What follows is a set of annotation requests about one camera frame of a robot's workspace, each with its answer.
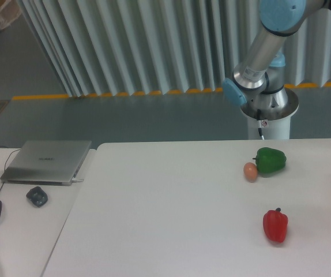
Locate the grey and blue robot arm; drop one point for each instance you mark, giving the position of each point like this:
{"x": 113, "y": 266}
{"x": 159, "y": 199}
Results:
{"x": 279, "y": 20}

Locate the brown egg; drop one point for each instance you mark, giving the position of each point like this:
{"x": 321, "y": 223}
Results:
{"x": 250, "y": 172}

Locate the green bell pepper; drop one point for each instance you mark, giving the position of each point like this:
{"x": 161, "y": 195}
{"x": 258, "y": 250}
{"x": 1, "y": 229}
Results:
{"x": 270, "y": 160}

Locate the white folding partition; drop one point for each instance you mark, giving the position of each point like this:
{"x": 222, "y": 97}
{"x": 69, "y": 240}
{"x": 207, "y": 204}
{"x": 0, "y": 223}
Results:
{"x": 143, "y": 46}

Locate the silver laptop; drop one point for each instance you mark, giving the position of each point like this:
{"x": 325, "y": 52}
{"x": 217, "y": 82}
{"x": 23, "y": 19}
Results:
{"x": 47, "y": 162}

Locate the red bell pepper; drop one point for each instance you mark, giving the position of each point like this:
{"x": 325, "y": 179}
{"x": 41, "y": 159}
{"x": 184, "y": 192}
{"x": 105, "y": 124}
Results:
{"x": 275, "y": 225}

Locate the small black device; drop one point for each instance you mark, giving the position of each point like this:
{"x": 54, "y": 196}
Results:
{"x": 37, "y": 196}

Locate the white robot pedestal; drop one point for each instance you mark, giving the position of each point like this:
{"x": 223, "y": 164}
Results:
{"x": 269, "y": 115}

